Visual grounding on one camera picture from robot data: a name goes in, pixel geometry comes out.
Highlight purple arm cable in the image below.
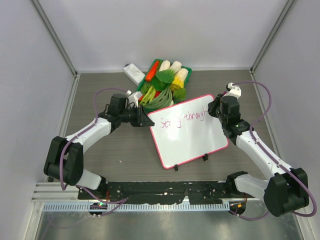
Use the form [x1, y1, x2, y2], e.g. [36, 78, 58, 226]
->
[228, 81, 317, 221]
[59, 87, 131, 216]

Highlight white toy cabbage middle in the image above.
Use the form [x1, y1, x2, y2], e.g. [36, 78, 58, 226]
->
[169, 61, 182, 75]

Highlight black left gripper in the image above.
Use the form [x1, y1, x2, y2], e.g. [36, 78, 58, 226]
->
[119, 104, 154, 128]

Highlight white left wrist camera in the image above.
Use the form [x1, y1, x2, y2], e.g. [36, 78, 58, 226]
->
[125, 90, 143, 107]

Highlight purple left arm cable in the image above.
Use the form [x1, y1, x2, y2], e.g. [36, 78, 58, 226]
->
[59, 87, 131, 216]

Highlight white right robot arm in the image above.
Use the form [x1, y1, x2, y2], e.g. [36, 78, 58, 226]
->
[208, 94, 309, 217]

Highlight pink framed whiteboard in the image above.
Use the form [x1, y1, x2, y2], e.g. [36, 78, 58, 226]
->
[148, 94, 229, 169]

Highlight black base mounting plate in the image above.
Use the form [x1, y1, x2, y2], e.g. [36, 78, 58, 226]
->
[77, 180, 261, 205]

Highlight white rectangular bottle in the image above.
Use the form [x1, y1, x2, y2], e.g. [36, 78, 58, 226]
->
[123, 63, 146, 86]

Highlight green plastic vegetable tray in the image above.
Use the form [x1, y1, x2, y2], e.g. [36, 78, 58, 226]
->
[137, 59, 192, 107]

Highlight light green toy celery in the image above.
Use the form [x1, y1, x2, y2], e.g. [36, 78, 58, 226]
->
[140, 86, 157, 106]

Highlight white slotted cable duct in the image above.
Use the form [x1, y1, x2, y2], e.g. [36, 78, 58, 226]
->
[42, 201, 230, 213]

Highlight round green toy leaf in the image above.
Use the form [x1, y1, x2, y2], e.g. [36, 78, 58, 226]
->
[173, 88, 187, 103]

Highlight white yellow toy cabbage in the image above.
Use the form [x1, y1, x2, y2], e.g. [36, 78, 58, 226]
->
[170, 68, 189, 92]

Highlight aluminium frame rail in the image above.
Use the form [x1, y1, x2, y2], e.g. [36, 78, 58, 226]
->
[31, 182, 79, 202]

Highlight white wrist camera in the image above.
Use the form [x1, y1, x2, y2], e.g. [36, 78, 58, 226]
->
[222, 82, 242, 99]
[125, 90, 143, 107]

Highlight green toy long beans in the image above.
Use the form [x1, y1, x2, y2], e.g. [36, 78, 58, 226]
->
[143, 88, 173, 112]

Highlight white toy cabbage left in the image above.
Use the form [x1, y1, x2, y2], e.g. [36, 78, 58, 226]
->
[158, 60, 171, 72]

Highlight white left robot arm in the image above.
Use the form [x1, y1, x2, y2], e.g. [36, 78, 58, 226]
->
[43, 93, 155, 200]

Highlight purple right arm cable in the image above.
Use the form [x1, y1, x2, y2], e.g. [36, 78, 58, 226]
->
[228, 81, 317, 221]

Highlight orange toy carrot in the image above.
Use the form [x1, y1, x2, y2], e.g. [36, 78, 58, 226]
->
[145, 60, 159, 82]

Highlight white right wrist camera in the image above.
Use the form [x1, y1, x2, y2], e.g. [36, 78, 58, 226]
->
[222, 82, 242, 99]

